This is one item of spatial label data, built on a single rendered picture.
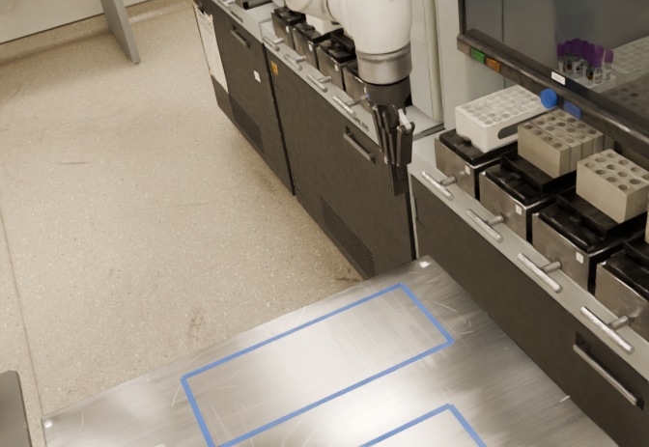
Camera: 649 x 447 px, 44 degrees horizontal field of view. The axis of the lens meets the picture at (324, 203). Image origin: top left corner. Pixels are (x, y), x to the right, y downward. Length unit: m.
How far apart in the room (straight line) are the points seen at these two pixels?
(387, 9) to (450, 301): 0.45
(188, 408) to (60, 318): 1.63
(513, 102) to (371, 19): 0.39
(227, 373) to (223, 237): 1.69
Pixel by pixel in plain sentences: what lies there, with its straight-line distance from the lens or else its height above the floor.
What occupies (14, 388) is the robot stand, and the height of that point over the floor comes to 0.70.
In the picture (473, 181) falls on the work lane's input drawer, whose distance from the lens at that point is 1.46.
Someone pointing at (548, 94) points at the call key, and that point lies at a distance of 1.28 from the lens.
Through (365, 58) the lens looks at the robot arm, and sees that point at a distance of 1.30.
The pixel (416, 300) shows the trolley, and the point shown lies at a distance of 1.16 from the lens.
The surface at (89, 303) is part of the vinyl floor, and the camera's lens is 2.69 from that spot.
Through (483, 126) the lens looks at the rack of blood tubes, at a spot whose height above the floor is 0.87.
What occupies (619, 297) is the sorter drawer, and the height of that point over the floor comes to 0.78.
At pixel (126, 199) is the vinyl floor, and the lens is 3.15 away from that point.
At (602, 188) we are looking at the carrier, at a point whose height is 0.86.
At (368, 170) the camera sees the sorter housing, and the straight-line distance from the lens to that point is 1.93.
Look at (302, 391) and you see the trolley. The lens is 1.06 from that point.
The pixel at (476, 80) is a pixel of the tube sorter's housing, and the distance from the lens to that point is 1.56.
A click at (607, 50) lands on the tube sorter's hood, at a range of 1.18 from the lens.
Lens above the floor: 1.59
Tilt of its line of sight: 34 degrees down
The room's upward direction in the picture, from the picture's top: 10 degrees counter-clockwise
